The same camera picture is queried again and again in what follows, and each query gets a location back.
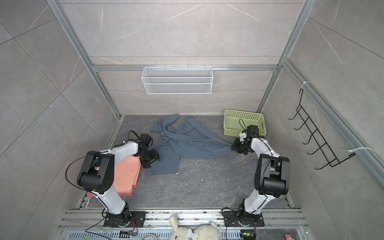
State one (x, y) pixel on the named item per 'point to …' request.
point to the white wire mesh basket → (177, 80)
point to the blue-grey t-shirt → (182, 137)
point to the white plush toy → (210, 231)
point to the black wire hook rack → (314, 134)
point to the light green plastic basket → (235, 121)
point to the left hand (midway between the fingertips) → (157, 159)
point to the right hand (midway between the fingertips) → (232, 146)
